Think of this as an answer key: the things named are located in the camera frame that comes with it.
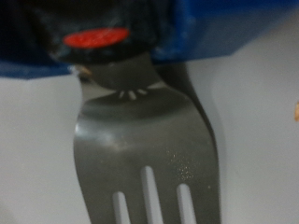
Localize silver toaster oven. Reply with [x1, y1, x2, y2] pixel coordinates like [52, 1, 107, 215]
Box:
[0, 12, 299, 224]

